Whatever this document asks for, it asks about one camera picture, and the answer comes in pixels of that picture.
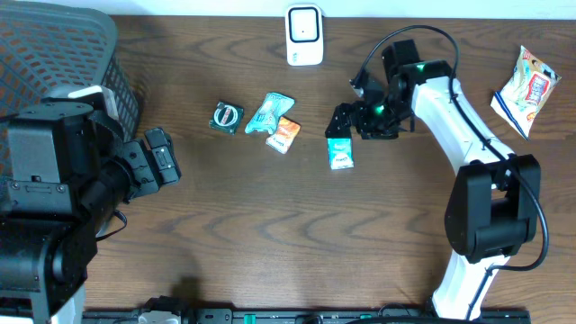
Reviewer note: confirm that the white blue snack bag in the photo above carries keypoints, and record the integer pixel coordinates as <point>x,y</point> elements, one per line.
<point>524,95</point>

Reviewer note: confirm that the teal snack packet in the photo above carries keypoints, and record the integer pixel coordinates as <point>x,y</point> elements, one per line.
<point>267,117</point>

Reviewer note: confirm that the grey plastic mesh basket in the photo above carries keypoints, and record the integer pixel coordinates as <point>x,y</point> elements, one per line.
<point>45,46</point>

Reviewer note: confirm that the white barcode scanner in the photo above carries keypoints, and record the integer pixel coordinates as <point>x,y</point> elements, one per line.
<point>304,35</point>

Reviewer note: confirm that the green white tissue pack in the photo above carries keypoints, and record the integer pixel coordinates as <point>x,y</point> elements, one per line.
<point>340,153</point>

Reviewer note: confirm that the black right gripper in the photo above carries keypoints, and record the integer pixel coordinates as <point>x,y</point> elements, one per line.
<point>363,124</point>

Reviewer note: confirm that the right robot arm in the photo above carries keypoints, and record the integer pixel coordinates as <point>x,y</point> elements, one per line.
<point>493,208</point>

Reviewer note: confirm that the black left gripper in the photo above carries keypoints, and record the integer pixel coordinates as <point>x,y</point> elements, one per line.
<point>150,161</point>

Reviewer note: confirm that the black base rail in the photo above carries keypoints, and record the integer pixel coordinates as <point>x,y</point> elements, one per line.
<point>165,309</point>

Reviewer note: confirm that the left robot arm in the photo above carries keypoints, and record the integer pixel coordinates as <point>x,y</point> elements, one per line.
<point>72,169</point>

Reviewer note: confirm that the orange white tissue pack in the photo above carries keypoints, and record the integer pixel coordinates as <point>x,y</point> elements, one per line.
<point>284,135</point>

